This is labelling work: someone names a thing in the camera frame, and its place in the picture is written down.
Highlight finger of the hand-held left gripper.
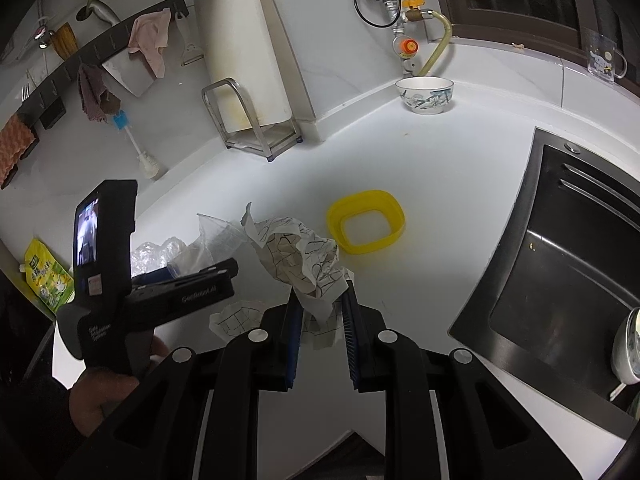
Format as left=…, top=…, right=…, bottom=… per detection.
left=170, top=258, right=239, bottom=287

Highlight grey gas pipe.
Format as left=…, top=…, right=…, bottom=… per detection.
left=370, top=0, right=422, bottom=73

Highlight yellow gas hose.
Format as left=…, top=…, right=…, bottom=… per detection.
left=417, top=9, right=452, bottom=78

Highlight cartoon printed glass cup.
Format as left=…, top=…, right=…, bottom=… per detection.
left=585, top=29, right=628, bottom=86

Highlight metal board rack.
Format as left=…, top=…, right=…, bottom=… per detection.
left=201, top=77, right=303, bottom=163

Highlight pink hanging towel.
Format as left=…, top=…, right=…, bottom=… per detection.
left=127, top=8, right=173, bottom=79

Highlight steel cleaver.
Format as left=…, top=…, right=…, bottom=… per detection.
left=102, top=47, right=156, bottom=98

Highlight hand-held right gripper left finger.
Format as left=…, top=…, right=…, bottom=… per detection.
left=55, top=286, right=306, bottom=480

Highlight black hook rail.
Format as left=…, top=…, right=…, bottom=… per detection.
left=17, top=0, right=188, bottom=116

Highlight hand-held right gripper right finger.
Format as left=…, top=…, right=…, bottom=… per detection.
left=342, top=279, right=583, bottom=480

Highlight white cutting board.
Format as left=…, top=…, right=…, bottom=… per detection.
left=194, top=0, right=316, bottom=133

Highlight black hanging block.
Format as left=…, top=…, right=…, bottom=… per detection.
left=39, top=97, right=68, bottom=130

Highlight brown hanging towel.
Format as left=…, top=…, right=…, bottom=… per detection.
left=77, top=62, right=122, bottom=123

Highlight flat grid printed paper piece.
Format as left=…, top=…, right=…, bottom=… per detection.
left=209, top=299, right=267, bottom=338

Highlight black cooktop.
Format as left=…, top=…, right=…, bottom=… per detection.
left=0, top=280, right=57, bottom=386

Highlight crumpled clear plastic bag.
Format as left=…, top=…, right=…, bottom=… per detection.
left=131, top=236, right=188, bottom=278

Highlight orange sponge cloth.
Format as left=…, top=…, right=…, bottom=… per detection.
left=0, top=114, right=40, bottom=188

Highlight white ceramic cup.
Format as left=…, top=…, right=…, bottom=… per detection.
left=611, top=307, right=640, bottom=401

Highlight white floral ceramic bowl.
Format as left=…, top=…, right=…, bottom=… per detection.
left=395, top=76, right=455, bottom=116

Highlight yellow green seasoning pouch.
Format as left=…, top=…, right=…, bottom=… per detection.
left=24, top=238, right=76, bottom=315

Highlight blue handled bottle brush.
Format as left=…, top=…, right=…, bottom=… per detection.
left=112, top=112, right=168, bottom=182

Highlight white peeler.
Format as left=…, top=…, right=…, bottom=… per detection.
left=176, top=10, right=205, bottom=67

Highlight dark window frame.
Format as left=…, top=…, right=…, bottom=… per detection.
left=427, top=0, right=640, bottom=68

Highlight person's left hand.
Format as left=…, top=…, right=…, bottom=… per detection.
left=69, top=334, right=171, bottom=437

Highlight yellow plastic ring container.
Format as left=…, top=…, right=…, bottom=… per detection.
left=326, top=190, right=407, bottom=256

